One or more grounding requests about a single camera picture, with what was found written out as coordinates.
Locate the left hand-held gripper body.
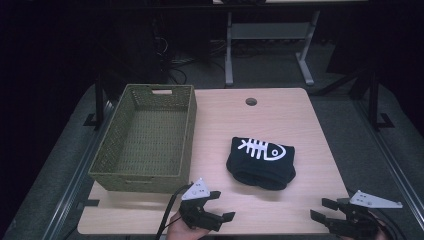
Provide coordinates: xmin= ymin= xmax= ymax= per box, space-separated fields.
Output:
xmin=178 ymin=177 xmax=215 ymax=231

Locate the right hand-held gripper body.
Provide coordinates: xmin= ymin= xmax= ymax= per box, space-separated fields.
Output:
xmin=328 ymin=189 xmax=404 ymax=240

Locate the black garment with fishbone print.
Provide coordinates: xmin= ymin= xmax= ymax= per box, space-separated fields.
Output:
xmin=225 ymin=136 xmax=297 ymax=192

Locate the green woven basket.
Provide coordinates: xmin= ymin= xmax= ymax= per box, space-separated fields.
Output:
xmin=88 ymin=83 xmax=198 ymax=195

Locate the person's right hand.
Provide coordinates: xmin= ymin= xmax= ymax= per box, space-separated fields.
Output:
xmin=346 ymin=225 xmax=390 ymax=240

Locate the person's left hand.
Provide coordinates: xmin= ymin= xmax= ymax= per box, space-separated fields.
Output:
xmin=165 ymin=211 xmax=210 ymax=240

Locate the black metal stand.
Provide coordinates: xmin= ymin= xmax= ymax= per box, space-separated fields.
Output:
xmin=82 ymin=72 xmax=108 ymax=131
xmin=365 ymin=68 xmax=396 ymax=132

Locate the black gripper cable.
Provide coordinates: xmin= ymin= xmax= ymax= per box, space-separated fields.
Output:
xmin=155 ymin=183 xmax=194 ymax=240
xmin=368 ymin=208 xmax=404 ymax=240

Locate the aluminium rail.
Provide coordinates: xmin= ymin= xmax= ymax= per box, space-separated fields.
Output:
xmin=42 ymin=99 xmax=116 ymax=240
xmin=352 ymin=99 xmax=424 ymax=223

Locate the tangle of floor cables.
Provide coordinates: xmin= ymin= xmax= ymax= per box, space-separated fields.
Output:
xmin=152 ymin=35 xmax=228 ymax=86

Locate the grey metal desk frame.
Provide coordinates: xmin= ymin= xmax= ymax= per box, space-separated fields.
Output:
xmin=224 ymin=9 xmax=322 ymax=88

